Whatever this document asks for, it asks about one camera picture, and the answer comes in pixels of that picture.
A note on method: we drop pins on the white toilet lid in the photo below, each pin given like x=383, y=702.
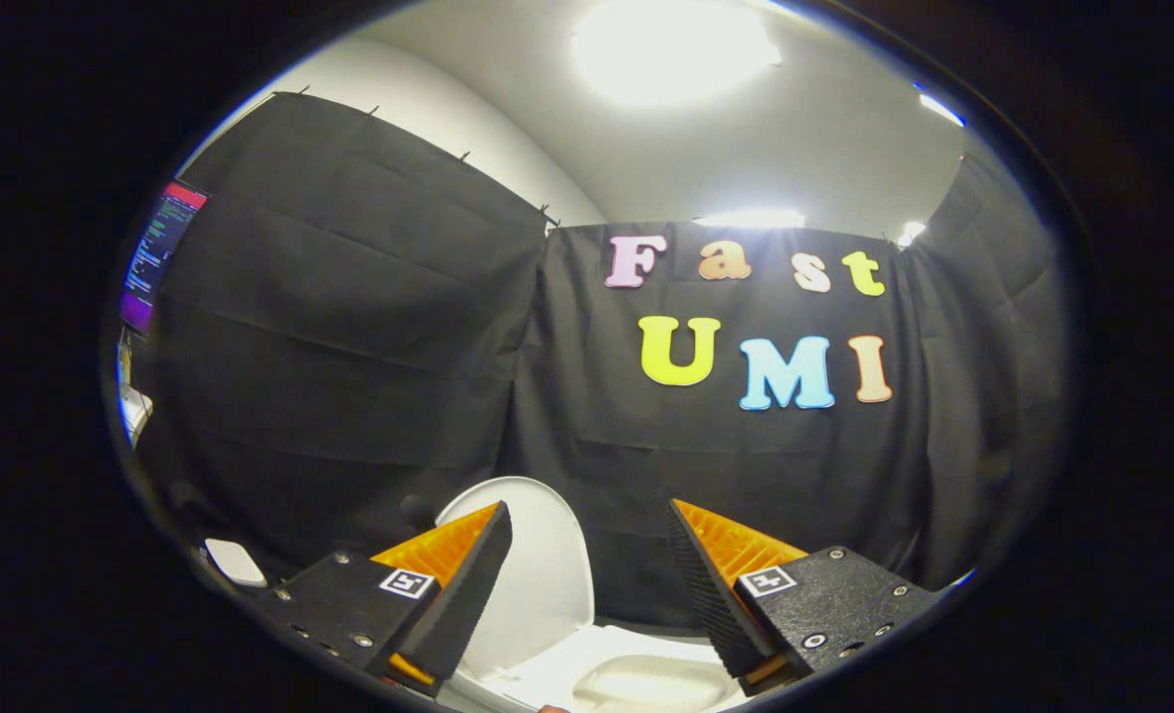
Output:
x=547, y=579

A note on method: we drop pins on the black backdrop cloth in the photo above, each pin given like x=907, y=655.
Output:
x=399, y=376

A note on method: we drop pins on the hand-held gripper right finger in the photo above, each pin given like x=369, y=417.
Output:
x=711, y=604

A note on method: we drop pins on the small white rounded object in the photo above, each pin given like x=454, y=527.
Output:
x=235, y=561

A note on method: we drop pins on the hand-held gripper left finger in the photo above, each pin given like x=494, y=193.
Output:
x=463, y=599

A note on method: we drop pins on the computer monitor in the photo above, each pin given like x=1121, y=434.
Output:
x=156, y=257

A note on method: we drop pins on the ceiling light panel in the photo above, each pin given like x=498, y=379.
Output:
x=940, y=108
x=750, y=218

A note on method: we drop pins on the large ceiling light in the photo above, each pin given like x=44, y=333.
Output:
x=671, y=50

